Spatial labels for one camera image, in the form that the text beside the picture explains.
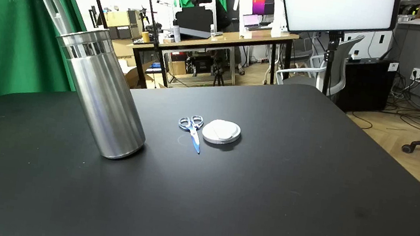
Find open laptop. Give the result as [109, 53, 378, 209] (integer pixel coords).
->
[241, 13, 264, 31]

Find white office chair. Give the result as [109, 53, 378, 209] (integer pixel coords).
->
[273, 25, 366, 101]

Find blue handled scissors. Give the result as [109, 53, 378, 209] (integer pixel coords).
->
[175, 113, 206, 155]

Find white light panel on stand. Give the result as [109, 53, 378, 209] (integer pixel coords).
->
[268, 0, 402, 103]

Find black computer case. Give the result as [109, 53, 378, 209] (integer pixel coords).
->
[333, 53, 400, 118]

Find wooden table with black legs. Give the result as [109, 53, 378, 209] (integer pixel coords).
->
[124, 13, 300, 105]

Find white bottle brush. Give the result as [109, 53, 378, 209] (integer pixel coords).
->
[31, 0, 77, 37]

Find silver metal bottle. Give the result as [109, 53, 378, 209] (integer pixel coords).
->
[43, 23, 159, 164]

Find monitor with pink screen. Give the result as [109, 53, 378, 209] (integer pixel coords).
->
[250, 0, 276, 18]

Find tangle of black floor cables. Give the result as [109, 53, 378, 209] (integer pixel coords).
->
[347, 68, 420, 137]

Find white round lid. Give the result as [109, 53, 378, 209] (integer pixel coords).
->
[201, 117, 243, 148]

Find stack of cardboard boxes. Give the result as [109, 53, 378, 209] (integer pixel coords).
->
[101, 6, 144, 43]

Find black stand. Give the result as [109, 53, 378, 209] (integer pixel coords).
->
[134, 0, 180, 88]

